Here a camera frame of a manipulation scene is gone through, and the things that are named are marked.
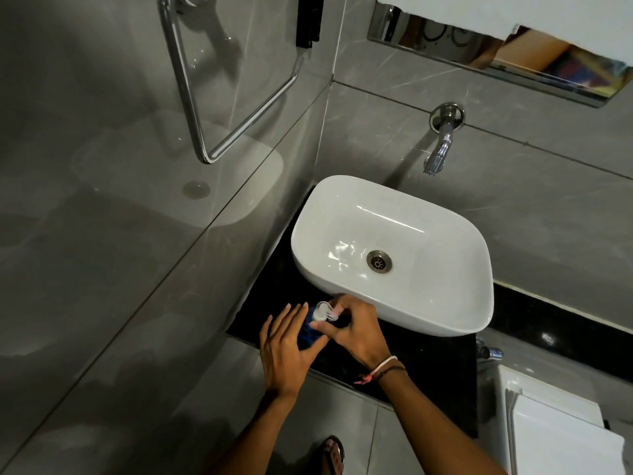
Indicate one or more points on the metal sink drain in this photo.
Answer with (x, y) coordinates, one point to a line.
(379, 261)

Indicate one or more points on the chrome towel holder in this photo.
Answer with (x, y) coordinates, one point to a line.
(185, 84)

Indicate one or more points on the brown sandal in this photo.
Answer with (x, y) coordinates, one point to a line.
(332, 455)

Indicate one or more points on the wall mirror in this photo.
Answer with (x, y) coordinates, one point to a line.
(534, 61)

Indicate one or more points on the white ceramic sink basin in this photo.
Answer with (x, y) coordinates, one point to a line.
(420, 291)

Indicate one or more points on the person's right thumb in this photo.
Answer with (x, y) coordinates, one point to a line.
(330, 330)

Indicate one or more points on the person's left hand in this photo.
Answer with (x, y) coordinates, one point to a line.
(283, 358)

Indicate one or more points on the blue soap dispenser bottle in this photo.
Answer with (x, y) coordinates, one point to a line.
(311, 327)

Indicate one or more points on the chrome water valve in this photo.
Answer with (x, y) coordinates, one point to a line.
(487, 350)

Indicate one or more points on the person's left forearm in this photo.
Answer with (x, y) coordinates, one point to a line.
(247, 440)

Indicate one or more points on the person's left middle finger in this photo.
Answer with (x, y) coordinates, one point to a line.
(297, 321)

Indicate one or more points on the person's left little finger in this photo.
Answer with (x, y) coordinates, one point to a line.
(266, 333)

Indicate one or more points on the person's right hand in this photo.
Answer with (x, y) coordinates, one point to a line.
(361, 336)

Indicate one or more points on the person's left thumb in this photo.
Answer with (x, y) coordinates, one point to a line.
(316, 347)

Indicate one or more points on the person's right forearm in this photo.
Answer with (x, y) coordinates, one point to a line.
(435, 425)

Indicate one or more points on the chrome wall faucet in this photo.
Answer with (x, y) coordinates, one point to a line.
(441, 143)

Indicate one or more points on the black hanging object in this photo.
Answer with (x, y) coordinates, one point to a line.
(309, 19)

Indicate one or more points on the white toilet cistern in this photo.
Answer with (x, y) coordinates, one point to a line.
(549, 430)

